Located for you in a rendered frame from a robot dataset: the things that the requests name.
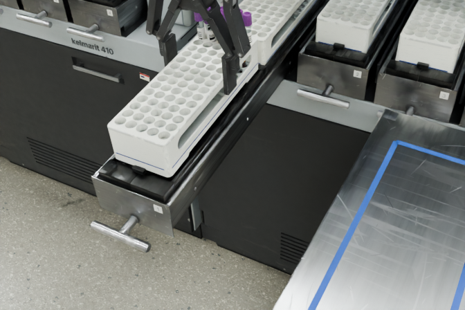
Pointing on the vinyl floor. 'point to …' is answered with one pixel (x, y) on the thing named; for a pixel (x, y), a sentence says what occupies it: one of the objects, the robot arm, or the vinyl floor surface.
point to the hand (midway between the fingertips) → (200, 70)
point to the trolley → (391, 226)
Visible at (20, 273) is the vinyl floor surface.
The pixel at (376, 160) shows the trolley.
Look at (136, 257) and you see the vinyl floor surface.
